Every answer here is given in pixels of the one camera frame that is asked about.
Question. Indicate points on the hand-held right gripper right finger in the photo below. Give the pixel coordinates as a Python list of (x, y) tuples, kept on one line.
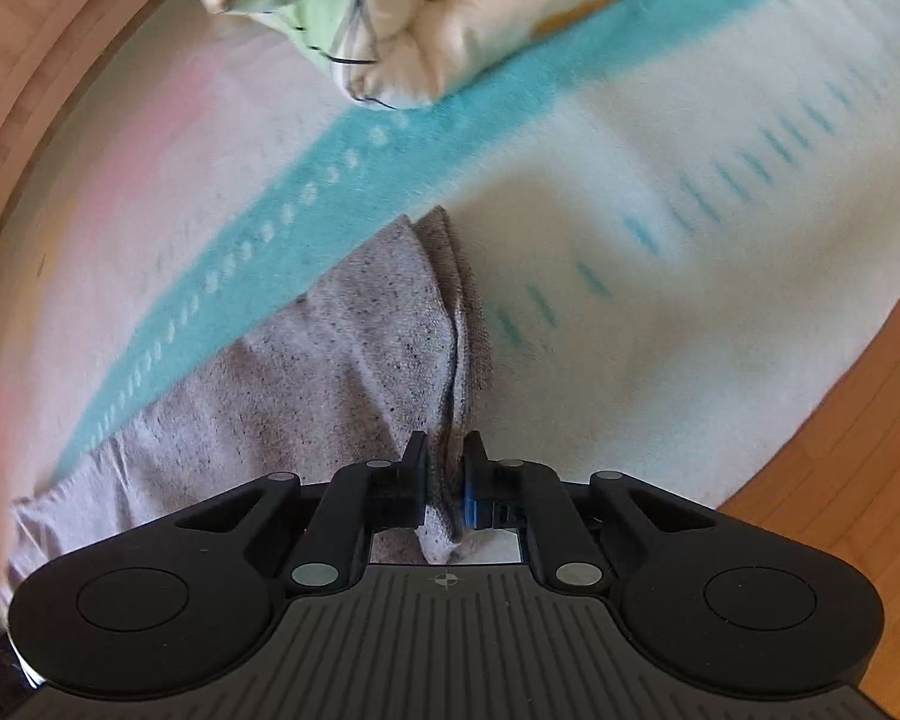
[(471, 504)]

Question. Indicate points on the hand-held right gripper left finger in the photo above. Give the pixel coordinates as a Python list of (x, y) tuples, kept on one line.
[(418, 489)]

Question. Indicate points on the grey speckled pants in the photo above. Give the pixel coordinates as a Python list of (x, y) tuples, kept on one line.
[(322, 375)]

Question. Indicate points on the flower print bed blanket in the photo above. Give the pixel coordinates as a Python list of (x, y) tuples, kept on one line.
[(645, 187)]

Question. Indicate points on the wooden bed frame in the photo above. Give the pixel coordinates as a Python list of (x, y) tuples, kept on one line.
[(37, 67)]

